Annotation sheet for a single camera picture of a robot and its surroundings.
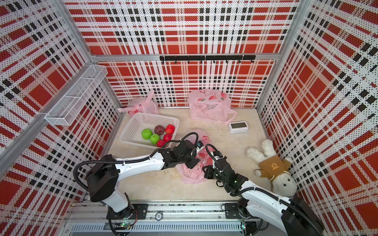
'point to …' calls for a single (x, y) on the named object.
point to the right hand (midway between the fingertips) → (204, 168)
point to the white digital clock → (238, 127)
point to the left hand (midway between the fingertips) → (196, 155)
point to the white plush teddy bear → (274, 167)
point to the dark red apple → (159, 130)
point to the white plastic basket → (132, 132)
